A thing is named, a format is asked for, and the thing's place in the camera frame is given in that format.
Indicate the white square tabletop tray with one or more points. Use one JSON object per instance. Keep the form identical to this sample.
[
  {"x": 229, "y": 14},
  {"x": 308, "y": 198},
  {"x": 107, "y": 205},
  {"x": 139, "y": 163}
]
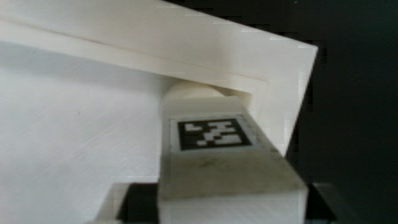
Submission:
[{"x": 94, "y": 55}]

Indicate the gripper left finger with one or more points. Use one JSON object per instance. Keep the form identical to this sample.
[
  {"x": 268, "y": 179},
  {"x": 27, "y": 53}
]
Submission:
[{"x": 128, "y": 207}]

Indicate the white leg block with tag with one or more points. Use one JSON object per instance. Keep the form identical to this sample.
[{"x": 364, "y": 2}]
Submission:
[{"x": 228, "y": 183}]

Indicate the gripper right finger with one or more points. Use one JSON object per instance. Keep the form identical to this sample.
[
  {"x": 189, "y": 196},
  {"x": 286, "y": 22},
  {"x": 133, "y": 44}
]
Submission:
[{"x": 327, "y": 210}]

